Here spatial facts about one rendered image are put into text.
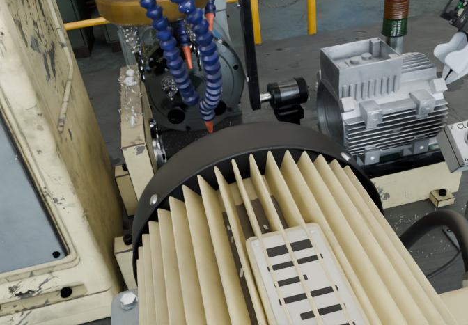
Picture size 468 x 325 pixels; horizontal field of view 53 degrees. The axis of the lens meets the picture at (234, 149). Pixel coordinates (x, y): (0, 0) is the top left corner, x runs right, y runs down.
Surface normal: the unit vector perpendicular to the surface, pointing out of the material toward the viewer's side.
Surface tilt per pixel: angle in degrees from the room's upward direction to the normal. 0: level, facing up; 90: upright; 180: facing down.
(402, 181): 90
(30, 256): 90
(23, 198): 90
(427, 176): 90
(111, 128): 0
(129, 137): 0
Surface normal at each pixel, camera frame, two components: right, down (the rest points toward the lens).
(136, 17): -0.15, 0.59
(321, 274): -0.12, -0.81
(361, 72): 0.19, 0.55
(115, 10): -0.52, 0.55
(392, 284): -0.88, -0.26
